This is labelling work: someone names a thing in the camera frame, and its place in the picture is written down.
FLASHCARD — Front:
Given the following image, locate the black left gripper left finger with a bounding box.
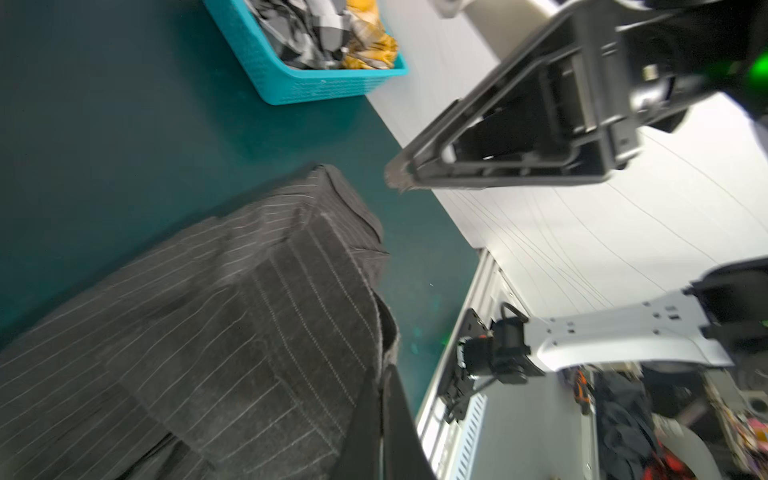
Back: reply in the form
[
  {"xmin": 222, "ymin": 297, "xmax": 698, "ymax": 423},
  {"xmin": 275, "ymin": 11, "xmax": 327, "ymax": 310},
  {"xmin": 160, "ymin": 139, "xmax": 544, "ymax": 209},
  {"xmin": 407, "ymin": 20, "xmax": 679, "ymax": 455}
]
[{"xmin": 330, "ymin": 369, "xmax": 382, "ymax": 480}]

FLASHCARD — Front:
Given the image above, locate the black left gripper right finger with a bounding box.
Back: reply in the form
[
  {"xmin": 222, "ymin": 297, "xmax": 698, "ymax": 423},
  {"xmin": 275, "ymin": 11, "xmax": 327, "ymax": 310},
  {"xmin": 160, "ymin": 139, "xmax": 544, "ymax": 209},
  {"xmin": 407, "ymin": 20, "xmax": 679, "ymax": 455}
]
[{"xmin": 382, "ymin": 365, "xmax": 435, "ymax": 480}]

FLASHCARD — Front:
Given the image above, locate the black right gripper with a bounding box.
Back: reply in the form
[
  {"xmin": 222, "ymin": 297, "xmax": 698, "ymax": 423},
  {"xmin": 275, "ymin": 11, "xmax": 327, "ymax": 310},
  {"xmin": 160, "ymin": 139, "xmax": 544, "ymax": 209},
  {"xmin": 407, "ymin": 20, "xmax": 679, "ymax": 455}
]
[{"xmin": 384, "ymin": 1, "xmax": 767, "ymax": 191}]

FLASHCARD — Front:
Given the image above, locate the dark grey pinstriped shirt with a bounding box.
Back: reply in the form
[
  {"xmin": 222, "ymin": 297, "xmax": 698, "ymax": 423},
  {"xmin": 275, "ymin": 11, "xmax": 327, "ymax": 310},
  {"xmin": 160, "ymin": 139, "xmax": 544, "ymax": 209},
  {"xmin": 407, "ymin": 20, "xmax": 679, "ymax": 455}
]
[{"xmin": 1, "ymin": 165, "xmax": 399, "ymax": 479}]

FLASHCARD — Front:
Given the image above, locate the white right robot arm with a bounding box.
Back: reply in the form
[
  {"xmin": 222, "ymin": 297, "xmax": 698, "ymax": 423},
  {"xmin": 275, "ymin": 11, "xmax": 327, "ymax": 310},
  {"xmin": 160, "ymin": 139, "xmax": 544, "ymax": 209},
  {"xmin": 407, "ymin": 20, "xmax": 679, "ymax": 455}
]
[{"xmin": 385, "ymin": 1, "xmax": 767, "ymax": 383}]

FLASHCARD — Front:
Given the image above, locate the white vent grille strip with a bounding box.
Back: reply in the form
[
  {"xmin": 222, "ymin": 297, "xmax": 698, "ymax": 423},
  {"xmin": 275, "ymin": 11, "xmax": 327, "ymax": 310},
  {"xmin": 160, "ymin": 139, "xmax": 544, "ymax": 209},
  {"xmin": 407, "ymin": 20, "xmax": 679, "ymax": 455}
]
[{"xmin": 446, "ymin": 394, "xmax": 488, "ymax": 480}]

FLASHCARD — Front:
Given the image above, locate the yellow plaid shirt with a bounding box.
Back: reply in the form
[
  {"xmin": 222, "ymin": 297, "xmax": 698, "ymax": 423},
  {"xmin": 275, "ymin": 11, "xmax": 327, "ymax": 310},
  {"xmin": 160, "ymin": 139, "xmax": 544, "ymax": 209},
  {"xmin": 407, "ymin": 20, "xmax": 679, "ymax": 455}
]
[{"xmin": 342, "ymin": 0, "xmax": 398, "ymax": 70}]

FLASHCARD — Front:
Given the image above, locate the black white checkered shirt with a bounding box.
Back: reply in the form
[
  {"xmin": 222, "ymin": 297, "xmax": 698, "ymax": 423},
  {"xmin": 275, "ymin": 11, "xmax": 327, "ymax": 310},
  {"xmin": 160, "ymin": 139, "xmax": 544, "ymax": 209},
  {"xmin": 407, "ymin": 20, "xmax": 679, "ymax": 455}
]
[{"xmin": 246, "ymin": 0, "xmax": 351, "ymax": 70}]

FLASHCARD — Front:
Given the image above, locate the teal plastic laundry basket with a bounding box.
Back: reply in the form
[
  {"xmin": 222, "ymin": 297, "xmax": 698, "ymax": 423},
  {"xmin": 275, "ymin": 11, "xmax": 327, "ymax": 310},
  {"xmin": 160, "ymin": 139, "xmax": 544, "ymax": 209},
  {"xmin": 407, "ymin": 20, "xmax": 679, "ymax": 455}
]
[{"xmin": 203, "ymin": 1, "xmax": 409, "ymax": 106}]

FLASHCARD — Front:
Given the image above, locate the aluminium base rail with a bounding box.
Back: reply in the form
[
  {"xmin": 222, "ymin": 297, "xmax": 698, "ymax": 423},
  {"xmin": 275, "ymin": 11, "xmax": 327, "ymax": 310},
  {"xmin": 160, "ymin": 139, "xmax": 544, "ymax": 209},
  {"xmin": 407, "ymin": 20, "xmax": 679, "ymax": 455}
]
[{"xmin": 416, "ymin": 249, "xmax": 527, "ymax": 479}]

